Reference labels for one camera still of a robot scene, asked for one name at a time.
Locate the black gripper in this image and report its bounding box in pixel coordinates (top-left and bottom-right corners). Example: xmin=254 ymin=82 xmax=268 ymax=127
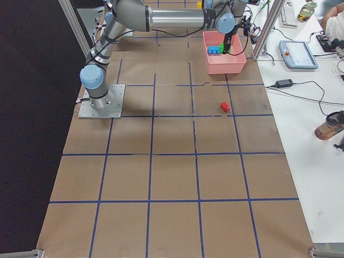
xmin=225 ymin=28 xmax=237 ymax=47

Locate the green building block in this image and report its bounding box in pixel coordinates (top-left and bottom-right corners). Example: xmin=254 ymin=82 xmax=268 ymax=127
xmin=219 ymin=44 xmax=231 ymax=54

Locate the blue building block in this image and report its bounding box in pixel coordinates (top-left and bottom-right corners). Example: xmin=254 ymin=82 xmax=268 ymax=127
xmin=207 ymin=46 xmax=221 ymax=55

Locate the red building block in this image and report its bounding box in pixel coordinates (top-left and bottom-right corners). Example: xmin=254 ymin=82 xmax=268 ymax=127
xmin=220 ymin=102 xmax=231 ymax=112

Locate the pink plastic box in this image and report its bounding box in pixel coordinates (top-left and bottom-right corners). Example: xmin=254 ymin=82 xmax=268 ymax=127
xmin=203 ymin=31 xmax=246 ymax=75

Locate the white keyboard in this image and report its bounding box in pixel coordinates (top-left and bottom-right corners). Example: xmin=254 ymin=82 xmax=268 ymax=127
xmin=280 ymin=0 xmax=298 ymax=29

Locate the teach pendant tablet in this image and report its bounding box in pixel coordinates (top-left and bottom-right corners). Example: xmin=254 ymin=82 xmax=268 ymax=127
xmin=278 ymin=40 xmax=318 ymax=69

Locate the black power adapter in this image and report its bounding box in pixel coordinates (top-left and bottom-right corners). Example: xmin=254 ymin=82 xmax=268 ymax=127
xmin=275 ymin=79 xmax=294 ymax=88

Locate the green drink bottle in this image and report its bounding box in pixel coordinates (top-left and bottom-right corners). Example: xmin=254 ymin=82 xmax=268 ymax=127
xmin=297 ymin=0 xmax=317 ymax=22

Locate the seated person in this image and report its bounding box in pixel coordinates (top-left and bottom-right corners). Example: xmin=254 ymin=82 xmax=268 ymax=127
xmin=321 ymin=3 xmax=343 ymax=55

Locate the brown drink bottle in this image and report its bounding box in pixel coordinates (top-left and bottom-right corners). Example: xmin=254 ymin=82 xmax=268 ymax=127
xmin=314 ymin=110 xmax=343 ymax=140

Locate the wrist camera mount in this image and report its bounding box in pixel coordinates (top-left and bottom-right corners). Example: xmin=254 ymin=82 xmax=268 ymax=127
xmin=240 ymin=16 xmax=252 ymax=37

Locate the aluminium frame post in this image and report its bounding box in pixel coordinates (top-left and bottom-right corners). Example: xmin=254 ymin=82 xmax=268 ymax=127
xmin=252 ymin=0 xmax=284 ymax=61

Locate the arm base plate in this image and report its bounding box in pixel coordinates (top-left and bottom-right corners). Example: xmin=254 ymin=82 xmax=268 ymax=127
xmin=78 ymin=84 xmax=125 ymax=119

